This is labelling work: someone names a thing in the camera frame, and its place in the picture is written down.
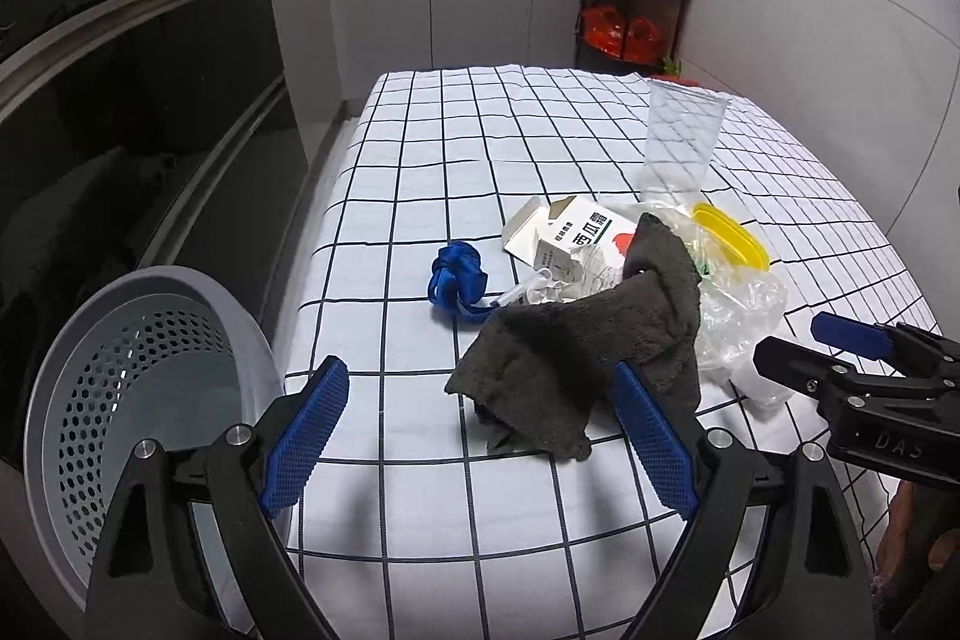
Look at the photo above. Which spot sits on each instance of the dark grey cloth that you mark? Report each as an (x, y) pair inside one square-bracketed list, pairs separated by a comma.
[(570, 340)]

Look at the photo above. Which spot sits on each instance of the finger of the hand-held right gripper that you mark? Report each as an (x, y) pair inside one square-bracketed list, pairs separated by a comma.
[(847, 332), (795, 362)]

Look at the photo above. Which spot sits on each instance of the white checked tablecloth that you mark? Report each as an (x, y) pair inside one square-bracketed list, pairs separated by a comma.
[(487, 145)]

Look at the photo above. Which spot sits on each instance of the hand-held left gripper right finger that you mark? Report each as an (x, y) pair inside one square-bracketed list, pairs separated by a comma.
[(656, 437)]

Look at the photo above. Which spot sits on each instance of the yellow plastic lid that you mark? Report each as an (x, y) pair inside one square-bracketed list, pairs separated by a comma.
[(731, 235)]

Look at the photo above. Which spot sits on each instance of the red plastic bag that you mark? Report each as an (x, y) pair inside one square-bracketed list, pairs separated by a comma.
[(604, 31), (643, 39)]

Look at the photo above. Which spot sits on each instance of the black glass built-in appliance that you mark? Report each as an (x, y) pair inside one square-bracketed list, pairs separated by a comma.
[(112, 123)]

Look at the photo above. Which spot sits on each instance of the white carton box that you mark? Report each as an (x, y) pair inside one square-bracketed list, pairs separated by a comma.
[(577, 227)]

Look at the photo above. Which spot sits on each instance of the clear plastic cup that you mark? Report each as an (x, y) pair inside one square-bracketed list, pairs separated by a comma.
[(679, 145)]

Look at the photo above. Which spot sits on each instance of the person's right hand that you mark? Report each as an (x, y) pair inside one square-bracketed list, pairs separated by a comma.
[(904, 557)]

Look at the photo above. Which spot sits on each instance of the clear plastic bag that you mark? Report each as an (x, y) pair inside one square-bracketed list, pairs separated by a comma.
[(739, 310)]

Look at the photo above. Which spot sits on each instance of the grey perforated plastic basket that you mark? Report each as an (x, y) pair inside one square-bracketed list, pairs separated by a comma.
[(112, 347)]

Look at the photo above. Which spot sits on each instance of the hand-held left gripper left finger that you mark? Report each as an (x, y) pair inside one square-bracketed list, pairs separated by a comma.
[(304, 437)]

